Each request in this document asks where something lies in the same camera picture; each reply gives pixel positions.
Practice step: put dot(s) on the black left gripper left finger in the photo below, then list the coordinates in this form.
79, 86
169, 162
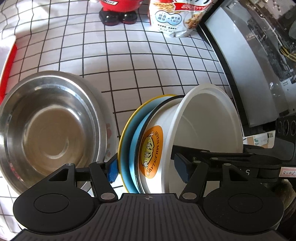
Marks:
102, 175

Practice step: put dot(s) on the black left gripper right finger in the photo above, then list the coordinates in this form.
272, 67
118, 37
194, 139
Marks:
194, 175

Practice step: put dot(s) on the white yellow-rimmed bowl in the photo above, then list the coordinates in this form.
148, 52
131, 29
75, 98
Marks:
126, 139

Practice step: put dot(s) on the blue enamel bowl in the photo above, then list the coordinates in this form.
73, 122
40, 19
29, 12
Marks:
137, 134

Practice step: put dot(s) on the white paper bowl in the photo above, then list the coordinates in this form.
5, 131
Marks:
205, 118

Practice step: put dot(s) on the stainless steel bowl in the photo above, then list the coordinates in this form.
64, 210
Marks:
49, 119

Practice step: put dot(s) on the white red rectangular tray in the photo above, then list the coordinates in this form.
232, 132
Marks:
8, 51

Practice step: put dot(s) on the white floral ceramic bowl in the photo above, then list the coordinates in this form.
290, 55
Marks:
112, 141

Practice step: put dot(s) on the red Calbee cereal bag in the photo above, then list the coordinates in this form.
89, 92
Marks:
177, 19

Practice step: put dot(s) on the red panda robot figurine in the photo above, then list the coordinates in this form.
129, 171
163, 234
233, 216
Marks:
114, 12

